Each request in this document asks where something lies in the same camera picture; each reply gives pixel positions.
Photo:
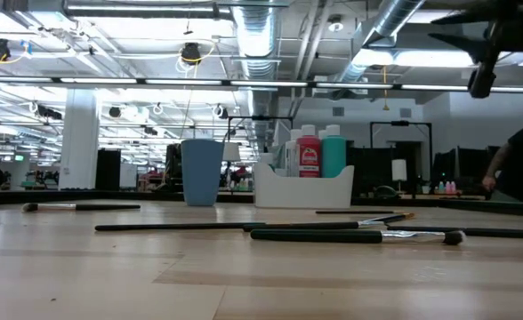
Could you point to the white plastic bin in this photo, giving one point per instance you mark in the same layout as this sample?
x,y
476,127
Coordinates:
x,y
301,193

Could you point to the white building column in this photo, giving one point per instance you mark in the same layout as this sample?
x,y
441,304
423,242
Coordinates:
x,y
79,138

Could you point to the small green background bottle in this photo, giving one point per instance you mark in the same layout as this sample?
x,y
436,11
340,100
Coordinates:
x,y
441,188

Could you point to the large teal paint bottle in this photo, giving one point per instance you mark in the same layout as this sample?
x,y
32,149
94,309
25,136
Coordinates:
x,y
334,155

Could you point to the linear ceiling light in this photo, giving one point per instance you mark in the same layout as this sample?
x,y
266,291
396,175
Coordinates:
x,y
181,82

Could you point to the blue plastic cup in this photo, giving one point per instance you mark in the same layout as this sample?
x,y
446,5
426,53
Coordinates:
x,y
201,178

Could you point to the fluffy black brush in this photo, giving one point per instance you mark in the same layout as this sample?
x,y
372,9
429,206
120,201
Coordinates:
x,y
88,207

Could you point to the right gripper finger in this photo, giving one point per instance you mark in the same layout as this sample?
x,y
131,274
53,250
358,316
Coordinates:
x,y
475,18
470,44

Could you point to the large white paint bottle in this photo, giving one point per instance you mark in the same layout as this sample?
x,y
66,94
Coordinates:
x,y
292,155

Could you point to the black background rig frame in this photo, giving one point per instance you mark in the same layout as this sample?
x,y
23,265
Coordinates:
x,y
399,123

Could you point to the white sign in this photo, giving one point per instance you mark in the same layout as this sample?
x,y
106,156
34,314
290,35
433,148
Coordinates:
x,y
399,170
231,151

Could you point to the black cabinet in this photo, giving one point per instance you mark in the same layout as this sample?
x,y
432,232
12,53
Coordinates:
x,y
108,169

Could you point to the thin black brush silver ferrule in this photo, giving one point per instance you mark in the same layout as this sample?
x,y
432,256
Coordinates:
x,y
488,232

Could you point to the small pink background bottle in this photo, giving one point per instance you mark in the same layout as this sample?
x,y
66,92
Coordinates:
x,y
454,187
448,187

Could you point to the silver ventilation duct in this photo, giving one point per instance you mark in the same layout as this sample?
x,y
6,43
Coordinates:
x,y
257,35
390,18

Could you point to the person's hand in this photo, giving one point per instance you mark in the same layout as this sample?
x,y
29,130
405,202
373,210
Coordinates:
x,y
488,183

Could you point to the large red paint bottle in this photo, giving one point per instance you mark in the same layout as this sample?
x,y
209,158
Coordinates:
x,y
308,155

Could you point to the gold ferrule paint brush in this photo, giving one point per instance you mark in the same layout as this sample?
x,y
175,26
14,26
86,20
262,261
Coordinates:
x,y
355,212

